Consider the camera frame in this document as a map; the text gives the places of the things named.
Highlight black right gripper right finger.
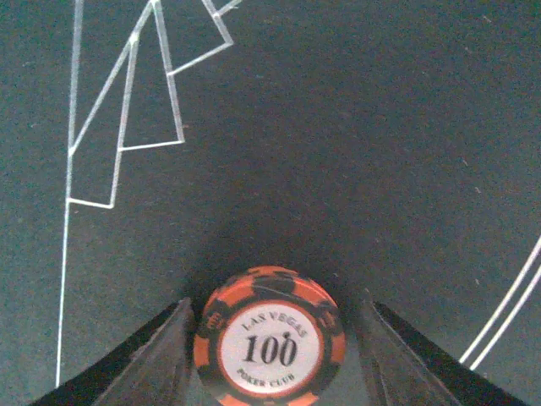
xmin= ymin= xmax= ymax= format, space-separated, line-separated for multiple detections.
xmin=358 ymin=299 xmax=525 ymax=405

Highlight orange chips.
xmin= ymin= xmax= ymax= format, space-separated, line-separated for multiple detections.
xmin=193 ymin=266 xmax=346 ymax=405

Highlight round black poker mat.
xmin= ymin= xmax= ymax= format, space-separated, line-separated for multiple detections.
xmin=1 ymin=1 xmax=540 ymax=405

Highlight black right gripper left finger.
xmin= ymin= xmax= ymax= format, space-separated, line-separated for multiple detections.
xmin=33 ymin=298 xmax=195 ymax=405

